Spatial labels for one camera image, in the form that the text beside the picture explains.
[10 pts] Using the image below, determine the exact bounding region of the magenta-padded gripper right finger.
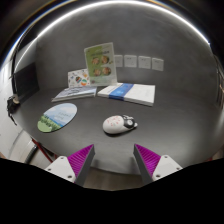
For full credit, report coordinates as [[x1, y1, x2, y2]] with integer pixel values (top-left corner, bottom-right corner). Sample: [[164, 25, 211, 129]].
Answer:
[[133, 143, 184, 185]]

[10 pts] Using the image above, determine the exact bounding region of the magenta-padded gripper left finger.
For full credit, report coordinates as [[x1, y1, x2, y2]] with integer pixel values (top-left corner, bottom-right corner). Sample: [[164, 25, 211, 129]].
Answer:
[[44, 143, 96, 187]]

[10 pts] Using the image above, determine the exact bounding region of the white and black computer mouse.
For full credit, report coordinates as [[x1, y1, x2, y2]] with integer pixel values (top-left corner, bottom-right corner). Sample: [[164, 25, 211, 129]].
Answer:
[[102, 114, 139, 135]]

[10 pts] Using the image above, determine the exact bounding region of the round landscape print mouse pad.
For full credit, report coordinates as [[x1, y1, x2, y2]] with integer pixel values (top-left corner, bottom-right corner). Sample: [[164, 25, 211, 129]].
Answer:
[[36, 102, 78, 134]]

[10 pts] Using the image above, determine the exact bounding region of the grey landscape cover book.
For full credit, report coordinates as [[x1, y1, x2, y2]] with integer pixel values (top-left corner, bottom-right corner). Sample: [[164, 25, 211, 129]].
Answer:
[[51, 85, 98, 103]]

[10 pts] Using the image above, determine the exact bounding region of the white book with blue band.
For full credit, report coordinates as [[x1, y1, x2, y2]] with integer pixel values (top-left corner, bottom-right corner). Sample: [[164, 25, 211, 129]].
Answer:
[[96, 82, 157, 107]]

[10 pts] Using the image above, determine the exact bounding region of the small white colourful print card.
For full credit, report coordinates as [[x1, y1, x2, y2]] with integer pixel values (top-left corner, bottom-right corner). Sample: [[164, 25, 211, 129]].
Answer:
[[67, 68, 92, 89]]

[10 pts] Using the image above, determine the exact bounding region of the black flat panel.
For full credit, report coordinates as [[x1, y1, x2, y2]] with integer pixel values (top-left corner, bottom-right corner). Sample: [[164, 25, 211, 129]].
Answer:
[[13, 61, 40, 104]]

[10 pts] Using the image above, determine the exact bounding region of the green standing poster card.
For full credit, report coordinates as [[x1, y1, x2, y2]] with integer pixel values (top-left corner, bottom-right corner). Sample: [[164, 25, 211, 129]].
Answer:
[[83, 41, 118, 87]]

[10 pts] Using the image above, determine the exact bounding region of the red cable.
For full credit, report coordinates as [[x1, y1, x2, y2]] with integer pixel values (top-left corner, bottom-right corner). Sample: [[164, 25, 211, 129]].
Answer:
[[31, 138, 56, 163]]

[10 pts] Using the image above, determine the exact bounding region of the row of white wall plates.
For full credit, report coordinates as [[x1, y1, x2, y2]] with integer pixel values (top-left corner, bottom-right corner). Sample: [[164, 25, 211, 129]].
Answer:
[[114, 54, 165, 72]]

